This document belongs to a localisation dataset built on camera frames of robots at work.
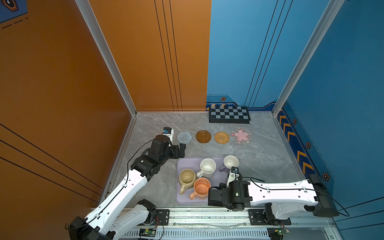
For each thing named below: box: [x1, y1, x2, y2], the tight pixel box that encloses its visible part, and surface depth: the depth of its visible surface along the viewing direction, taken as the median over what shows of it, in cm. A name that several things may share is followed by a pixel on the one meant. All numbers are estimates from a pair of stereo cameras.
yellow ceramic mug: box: [179, 168, 197, 195], surface depth 81 cm
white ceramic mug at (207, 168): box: [196, 158, 217, 179], surface depth 85 cm
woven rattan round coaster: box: [214, 131, 230, 145], surface depth 107 cm
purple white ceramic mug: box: [218, 155, 240, 173], surface depth 87 cm
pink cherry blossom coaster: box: [230, 127, 252, 145], surface depth 107 cm
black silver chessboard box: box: [209, 105, 251, 124], surface depth 118 cm
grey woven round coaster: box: [177, 131, 192, 144], surface depth 107 cm
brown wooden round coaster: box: [196, 130, 212, 144], surface depth 107 cm
